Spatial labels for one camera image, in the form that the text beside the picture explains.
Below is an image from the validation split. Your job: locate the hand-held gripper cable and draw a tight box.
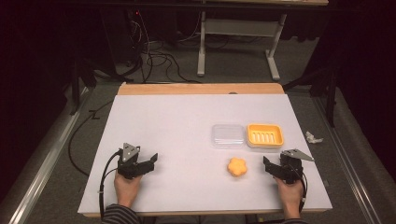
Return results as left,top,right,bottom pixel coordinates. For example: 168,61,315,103
288,163,309,215
98,149,121,219

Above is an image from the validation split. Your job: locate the tangle of black floor cables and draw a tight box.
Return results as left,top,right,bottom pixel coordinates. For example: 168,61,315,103
124,10,204,85

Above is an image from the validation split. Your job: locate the left hand-held gripper cable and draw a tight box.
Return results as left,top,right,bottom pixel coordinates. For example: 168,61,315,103
98,149,121,219

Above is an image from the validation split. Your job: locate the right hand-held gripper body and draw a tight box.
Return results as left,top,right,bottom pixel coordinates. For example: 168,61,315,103
278,148,315,185

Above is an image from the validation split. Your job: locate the white table mat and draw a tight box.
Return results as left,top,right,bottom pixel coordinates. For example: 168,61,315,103
77,93,333,215

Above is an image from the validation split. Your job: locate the person's right hand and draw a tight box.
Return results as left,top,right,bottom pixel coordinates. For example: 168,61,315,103
273,176,305,219

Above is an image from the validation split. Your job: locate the black metal stand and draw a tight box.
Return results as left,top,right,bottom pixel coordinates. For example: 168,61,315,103
68,46,98,117
282,66,341,129

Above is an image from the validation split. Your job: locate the silver floor rail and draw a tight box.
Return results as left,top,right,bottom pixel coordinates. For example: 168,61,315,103
0,86,92,224
312,95,376,224

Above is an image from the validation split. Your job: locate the crumpled white paper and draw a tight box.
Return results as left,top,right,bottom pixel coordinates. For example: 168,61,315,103
304,131,324,145

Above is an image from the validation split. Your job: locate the white metal table frame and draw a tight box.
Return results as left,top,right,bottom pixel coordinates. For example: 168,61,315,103
196,10,290,82

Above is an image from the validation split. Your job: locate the clear plastic lid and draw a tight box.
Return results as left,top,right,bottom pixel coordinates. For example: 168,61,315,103
211,123,247,150

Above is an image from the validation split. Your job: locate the yellow soap dish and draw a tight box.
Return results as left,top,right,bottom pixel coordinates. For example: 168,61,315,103
246,122,285,150

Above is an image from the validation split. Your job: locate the orange flower-shaped soap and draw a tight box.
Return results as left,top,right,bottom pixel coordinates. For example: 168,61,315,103
226,156,248,178

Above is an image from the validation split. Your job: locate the right hand-held gripper cable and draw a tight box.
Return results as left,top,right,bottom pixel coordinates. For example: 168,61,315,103
288,163,309,215

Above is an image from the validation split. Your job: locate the black floor cable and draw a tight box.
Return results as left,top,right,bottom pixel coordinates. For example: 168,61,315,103
67,98,115,177

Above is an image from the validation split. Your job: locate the person's left hand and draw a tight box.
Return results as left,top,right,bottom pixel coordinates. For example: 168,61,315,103
113,171,143,208

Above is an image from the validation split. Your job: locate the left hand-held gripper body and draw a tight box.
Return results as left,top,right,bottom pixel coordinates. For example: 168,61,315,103
117,142,141,180

